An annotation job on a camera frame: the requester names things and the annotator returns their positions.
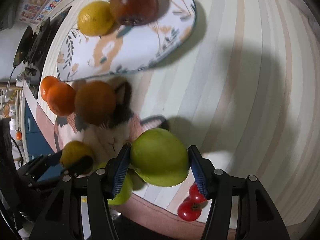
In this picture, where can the red cherry tomato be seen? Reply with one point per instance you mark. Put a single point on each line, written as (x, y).
(189, 211)
(195, 195)

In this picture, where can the yellow lemon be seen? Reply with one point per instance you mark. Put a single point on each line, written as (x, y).
(95, 19)

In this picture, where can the oval floral ceramic plate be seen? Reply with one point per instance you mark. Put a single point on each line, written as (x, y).
(126, 49)

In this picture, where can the yellow orange fruit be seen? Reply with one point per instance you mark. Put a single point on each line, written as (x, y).
(74, 151)

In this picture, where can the blue cabinet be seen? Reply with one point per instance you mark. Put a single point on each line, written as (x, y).
(37, 145)

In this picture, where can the bright orange tangerine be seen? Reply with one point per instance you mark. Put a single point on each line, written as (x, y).
(60, 99)

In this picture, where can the cat shaped mat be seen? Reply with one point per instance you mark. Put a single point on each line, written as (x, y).
(108, 138)

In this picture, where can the green apple small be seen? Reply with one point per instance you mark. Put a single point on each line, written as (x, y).
(125, 192)

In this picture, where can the black gas stove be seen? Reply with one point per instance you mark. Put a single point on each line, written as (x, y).
(33, 50)

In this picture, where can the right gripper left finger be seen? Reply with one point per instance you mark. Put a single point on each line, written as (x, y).
(102, 185)

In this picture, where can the dark orange persimmon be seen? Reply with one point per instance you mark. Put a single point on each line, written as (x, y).
(95, 102)

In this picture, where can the green apple large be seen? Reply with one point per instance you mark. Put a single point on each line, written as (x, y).
(160, 158)

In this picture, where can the red apple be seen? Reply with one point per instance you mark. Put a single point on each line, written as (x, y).
(134, 12)

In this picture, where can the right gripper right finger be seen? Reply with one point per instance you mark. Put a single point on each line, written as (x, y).
(215, 185)

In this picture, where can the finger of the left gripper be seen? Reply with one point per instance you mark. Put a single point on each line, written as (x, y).
(36, 168)
(81, 167)

